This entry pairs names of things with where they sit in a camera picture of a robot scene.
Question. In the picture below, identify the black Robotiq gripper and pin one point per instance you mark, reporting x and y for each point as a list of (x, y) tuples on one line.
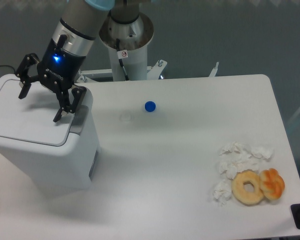
[(56, 66)]

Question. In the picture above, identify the white trash can lid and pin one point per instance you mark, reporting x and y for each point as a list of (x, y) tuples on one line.
[(31, 119)]

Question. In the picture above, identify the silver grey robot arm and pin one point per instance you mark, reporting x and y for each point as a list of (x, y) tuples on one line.
[(81, 22)]

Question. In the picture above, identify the white trash can body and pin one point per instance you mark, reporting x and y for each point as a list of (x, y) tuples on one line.
[(70, 164)]

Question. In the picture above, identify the clear bottle cap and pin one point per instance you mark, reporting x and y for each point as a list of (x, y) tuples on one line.
[(126, 116)]

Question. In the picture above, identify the blue bottle cap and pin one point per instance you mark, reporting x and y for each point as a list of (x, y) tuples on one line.
[(150, 106)]

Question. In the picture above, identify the crumpled white tissue large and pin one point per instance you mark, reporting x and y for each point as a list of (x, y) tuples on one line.
[(236, 157)]

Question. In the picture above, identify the crumpled white tissue lower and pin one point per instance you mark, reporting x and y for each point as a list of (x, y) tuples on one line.
[(222, 192)]

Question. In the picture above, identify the crumpled white tissue upper right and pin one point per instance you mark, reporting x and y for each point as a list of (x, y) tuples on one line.
[(264, 153)]

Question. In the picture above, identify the orange twisted bread roll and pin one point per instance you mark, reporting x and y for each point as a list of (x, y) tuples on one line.
[(271, 184)]

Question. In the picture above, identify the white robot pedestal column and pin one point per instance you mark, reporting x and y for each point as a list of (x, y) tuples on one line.
[(127, 46)]

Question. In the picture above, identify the white table bracket right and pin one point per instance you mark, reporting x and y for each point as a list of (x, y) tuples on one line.
[(214, 71)]

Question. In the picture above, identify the plain ring donut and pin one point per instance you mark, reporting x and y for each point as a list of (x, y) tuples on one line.
[(246, 188)]

